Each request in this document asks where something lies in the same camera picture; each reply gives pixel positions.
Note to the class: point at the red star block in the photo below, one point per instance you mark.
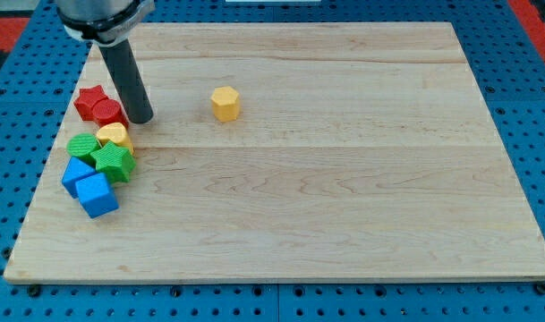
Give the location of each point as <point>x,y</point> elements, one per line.
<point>87,99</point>

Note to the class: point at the yellow heart block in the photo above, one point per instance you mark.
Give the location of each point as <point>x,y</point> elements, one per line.
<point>116,133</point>

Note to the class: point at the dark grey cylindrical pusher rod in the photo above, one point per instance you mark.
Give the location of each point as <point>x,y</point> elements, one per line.
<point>125,74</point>

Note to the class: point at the green star block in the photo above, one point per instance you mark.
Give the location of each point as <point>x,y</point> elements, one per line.
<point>115,162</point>

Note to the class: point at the blue cube block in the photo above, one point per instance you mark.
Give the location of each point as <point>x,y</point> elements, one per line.
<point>96,195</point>

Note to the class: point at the green cylinder block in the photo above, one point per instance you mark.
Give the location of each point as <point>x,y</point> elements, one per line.
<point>82,146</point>

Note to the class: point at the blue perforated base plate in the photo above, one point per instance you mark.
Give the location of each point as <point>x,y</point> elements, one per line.
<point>38,78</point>

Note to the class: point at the blue triangle block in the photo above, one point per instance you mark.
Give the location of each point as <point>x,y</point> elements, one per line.
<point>75,171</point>

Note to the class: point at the red cylinder block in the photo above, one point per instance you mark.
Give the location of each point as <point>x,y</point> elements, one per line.
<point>108,111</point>

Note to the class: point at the yellow hexagon block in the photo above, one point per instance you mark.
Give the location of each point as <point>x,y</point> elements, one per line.
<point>225,103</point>

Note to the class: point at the wooden board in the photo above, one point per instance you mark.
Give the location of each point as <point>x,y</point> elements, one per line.
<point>363,153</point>

